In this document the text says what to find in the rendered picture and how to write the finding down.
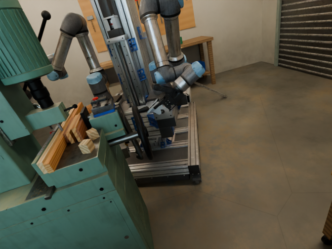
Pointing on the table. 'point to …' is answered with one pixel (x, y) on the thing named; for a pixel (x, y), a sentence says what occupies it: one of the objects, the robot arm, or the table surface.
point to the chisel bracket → (47, 116)
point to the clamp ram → (86, 117)
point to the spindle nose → (40, 93)
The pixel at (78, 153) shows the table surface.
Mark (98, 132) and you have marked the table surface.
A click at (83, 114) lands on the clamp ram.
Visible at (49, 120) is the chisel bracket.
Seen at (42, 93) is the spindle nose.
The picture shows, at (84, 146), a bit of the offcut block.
